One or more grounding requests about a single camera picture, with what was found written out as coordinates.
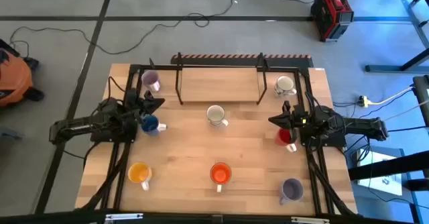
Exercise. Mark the grey metal rack leg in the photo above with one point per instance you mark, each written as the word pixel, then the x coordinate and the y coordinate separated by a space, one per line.
pixel 414 19

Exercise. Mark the blue mug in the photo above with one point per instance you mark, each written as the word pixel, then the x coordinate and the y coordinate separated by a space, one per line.
pixel 149 125

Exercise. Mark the cream mug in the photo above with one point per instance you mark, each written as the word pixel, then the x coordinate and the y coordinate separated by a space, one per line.
pixel 216 114

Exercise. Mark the orange vacuum cleaner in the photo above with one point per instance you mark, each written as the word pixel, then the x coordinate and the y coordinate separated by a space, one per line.
pixel 13 78

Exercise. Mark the red black power box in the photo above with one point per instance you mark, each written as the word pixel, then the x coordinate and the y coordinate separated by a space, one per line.
pixel 330 12

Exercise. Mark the silver metal bracket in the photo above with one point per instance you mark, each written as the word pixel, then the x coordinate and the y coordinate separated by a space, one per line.
pixel 310 220

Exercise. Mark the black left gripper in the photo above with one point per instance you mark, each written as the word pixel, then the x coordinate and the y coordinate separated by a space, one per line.
pixel 139 105

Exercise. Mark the grey mug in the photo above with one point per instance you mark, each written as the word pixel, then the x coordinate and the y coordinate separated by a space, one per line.
pixel 291 189

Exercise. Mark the wooden shelf black legs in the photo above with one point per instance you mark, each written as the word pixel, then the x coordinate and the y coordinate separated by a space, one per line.
pixel 219 84

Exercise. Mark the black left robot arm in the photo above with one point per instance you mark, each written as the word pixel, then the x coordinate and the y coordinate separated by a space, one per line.
pixel 77 126

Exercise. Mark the yellow mug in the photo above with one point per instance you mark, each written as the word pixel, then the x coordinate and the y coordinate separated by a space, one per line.
pixel 139 172

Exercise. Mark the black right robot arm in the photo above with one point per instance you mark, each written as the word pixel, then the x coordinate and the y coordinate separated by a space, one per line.
pixel 365 125

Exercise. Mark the black stand foot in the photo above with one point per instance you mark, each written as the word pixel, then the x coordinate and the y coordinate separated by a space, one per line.
pixel 388 68

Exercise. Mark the black diagonal beam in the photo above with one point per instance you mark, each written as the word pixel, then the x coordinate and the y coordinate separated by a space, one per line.
pixel 388 165

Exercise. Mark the red mug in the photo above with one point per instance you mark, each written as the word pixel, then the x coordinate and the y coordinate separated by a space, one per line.
pixel 284 137

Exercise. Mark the black gantry crossbar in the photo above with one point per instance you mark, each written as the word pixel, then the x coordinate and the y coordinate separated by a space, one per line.
pixel 50 219

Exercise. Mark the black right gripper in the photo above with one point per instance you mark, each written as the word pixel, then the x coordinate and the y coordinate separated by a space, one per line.
pixel 299 120

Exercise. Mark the white box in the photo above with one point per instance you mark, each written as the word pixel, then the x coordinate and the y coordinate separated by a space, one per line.
pixel 380 173

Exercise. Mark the lilac mug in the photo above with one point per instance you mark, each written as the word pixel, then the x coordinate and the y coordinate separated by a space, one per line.
pixel 151 78

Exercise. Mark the black hazard-striped bar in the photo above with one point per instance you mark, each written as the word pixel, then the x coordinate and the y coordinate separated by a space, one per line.
pixel 288 62

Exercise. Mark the navy white floral mug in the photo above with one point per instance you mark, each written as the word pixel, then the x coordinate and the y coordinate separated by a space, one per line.
pixel 285 84

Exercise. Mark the black aluminium table frame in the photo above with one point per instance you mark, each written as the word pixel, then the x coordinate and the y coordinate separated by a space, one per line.
pixel 303 70

